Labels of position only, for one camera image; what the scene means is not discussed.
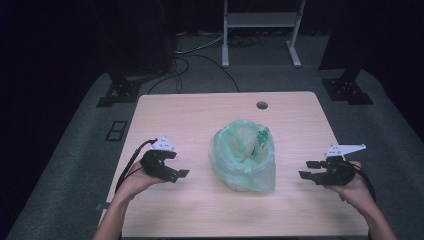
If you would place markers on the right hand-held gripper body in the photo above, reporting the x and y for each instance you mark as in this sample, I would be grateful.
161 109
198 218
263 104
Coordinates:
338 173

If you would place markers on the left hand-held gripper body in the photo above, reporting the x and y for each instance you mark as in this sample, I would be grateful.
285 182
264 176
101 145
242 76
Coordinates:
153 163

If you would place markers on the green plastic bag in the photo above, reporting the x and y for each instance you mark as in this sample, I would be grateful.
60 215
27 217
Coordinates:
243 156

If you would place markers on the person's left hand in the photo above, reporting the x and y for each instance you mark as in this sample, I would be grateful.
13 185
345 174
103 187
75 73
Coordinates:
136 181

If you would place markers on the person's right hand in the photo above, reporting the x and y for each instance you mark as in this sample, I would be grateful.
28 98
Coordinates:
358 193

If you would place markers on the black floor outlet cover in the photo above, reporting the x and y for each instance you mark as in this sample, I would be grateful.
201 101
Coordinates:
116 130

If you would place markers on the black stand base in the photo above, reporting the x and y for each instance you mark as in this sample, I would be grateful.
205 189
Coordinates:
346 90
120 93

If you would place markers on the round grey table grommet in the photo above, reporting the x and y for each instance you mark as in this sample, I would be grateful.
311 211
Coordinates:
262 105

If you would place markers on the white metal stand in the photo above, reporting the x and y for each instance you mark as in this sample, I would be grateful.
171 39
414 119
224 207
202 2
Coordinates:
261 19

